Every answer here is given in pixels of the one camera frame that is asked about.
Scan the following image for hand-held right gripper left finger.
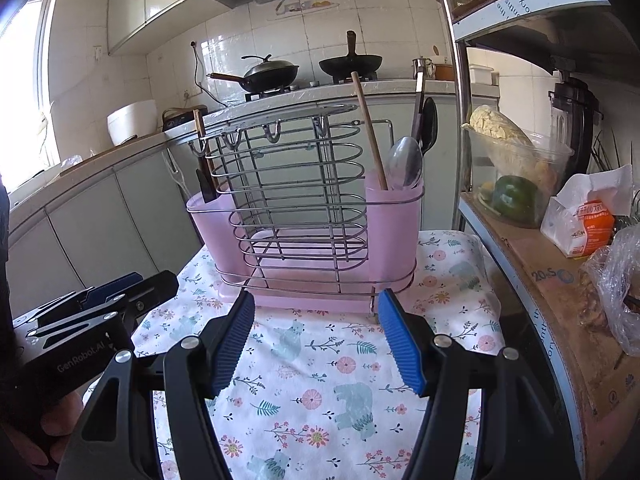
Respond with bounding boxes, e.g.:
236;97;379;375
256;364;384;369
55;290;256;480

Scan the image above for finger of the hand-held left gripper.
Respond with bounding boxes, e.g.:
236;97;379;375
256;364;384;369
14;272;146;325
27;270;180;350

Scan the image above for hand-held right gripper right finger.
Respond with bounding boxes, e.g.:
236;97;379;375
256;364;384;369
377;288;586;480

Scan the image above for pink wire utensil rack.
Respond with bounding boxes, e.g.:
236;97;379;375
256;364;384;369
186;102;426;317

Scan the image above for black spoon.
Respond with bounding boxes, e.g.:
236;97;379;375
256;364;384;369
419;96;440;157

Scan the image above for person's left hand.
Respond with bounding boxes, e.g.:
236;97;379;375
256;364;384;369
27;391;87;468

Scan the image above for kitchen counter with cabinets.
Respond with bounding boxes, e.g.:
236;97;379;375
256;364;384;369
7;77;501;302

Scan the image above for floral printed cloth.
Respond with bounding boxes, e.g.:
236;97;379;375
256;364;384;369
82;230;504;480

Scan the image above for wooden cutting board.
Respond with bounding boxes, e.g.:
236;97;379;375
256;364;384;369
60;132;166;177

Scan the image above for printed cardboard sheet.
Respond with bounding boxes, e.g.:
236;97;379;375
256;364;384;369
462;192;640;422

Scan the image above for white rice cooker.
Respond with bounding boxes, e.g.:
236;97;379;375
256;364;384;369
106;100;159;147

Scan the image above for steel spoon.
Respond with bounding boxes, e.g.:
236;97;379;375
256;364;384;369
387;136;425;190

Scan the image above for green bell pepper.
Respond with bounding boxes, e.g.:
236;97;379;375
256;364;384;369
492;175;540;224

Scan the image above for crinkled clear plastic bag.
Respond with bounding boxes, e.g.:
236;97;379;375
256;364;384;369
582;225;640;357

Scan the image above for window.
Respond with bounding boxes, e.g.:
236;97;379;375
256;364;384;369
0;0;56;196

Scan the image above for gas stove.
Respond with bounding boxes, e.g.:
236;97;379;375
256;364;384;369
243;72;379;104

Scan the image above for white orange tissue pack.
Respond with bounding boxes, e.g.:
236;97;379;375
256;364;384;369
540;164;635;260

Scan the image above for clear plastic container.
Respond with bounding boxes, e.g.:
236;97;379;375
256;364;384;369
462;125;575;229

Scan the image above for steel shelf rack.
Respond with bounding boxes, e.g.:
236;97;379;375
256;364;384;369
425;0;640;480

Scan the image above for wok with steel lid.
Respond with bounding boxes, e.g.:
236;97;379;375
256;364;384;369
209;55;301;94

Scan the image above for green onions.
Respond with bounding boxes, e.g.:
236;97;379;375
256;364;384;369
592;130;624;177

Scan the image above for white plastic box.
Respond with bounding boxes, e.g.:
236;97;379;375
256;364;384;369
470;65;501;86

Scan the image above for black blender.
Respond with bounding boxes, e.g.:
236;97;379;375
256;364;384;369
548;70;604;177

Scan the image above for plain cardboard sheet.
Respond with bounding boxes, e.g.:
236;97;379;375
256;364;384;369
452;0;506;17

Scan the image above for wooden handled black utensil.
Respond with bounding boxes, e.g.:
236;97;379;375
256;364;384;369
193;108;219;204

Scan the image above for black power cable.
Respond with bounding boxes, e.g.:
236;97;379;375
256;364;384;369
190;40;226;109

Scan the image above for steel handled utensil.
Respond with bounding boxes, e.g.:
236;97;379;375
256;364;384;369
411;72;427;139

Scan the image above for black wok with wooden handle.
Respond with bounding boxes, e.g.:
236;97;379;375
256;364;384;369
318;30;384;79

